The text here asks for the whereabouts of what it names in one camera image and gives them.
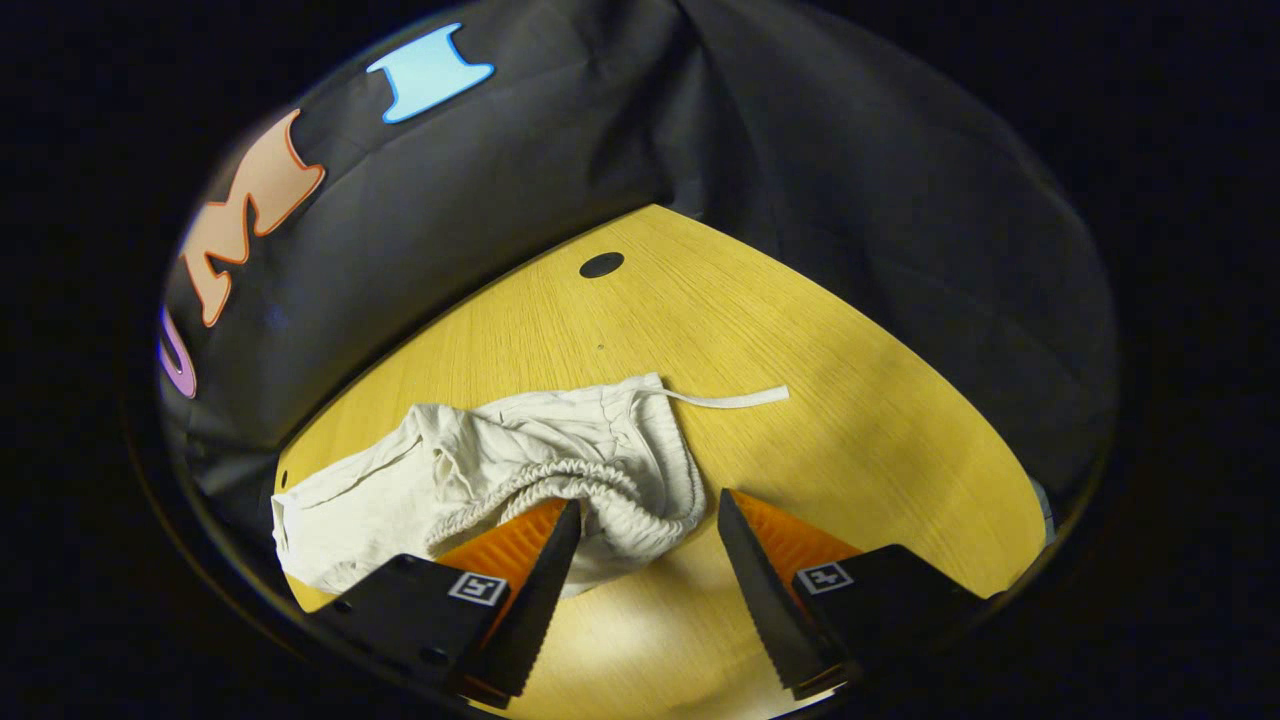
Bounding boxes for cream white jeans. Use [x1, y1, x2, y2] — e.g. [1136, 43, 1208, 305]
[270, 372, 791, 599]

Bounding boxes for black backdrop cloth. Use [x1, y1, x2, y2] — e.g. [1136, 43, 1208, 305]
[155, 0, 1119, 561]

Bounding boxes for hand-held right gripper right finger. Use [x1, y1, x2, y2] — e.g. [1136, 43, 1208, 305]
[716, 488, 1001, 701]

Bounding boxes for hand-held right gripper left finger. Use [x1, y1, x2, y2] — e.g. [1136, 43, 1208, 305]
[305, 498, 583, 711]

